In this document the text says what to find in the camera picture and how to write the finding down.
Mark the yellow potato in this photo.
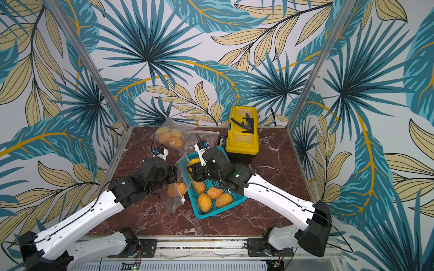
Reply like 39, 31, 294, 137
168, 137, 183, 149
156, 126, 171, 136

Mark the aluminium corner post right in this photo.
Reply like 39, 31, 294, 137
287, 1, 355, 132

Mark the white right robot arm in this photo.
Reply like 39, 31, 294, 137
186, 142, 332, 257

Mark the aluminium corner post left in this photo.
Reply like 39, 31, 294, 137
46, 0, 130, 130

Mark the yellow black toolbox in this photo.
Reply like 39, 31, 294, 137
225, 106, 259, 164

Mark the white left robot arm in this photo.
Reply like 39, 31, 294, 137
18, 157, 177, 271

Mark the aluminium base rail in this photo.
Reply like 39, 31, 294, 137
78, 236, 350, 271

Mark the teal plastic basket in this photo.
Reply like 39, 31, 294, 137
175, 152, 247, 219

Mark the clear zipper bag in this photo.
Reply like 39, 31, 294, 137
154, 117, 197, 150

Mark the greenish potato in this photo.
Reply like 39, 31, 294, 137
170, 129, 183, 138

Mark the yellow potato top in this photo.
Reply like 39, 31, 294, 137
168, 137, 183, 149

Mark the clear dotted bag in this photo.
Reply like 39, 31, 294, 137
166, 155, 190, 213
179, 131, 220, 156

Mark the potato orange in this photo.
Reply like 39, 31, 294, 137
206, 187, 224, 199

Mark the aluminium corner post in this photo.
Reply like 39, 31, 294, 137
287, 1, 355, 132
46, 0, 130, 130

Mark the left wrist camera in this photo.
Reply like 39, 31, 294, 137
152, 147, 168, 161

